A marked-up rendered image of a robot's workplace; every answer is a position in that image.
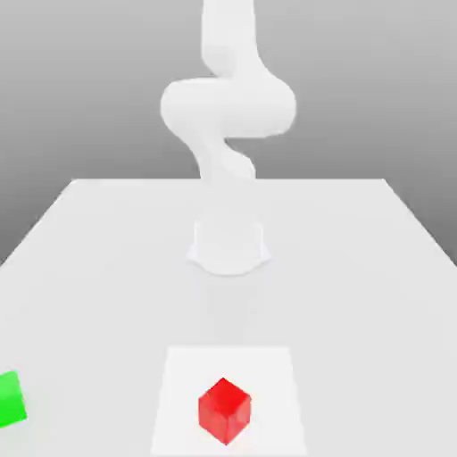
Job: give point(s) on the small green cube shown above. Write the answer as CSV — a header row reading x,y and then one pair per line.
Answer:
x,y
10,400

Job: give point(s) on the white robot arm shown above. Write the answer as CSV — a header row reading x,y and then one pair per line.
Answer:
x,y
228,107

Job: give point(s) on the small red cube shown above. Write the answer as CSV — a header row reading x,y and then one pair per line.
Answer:
x,y
225,410

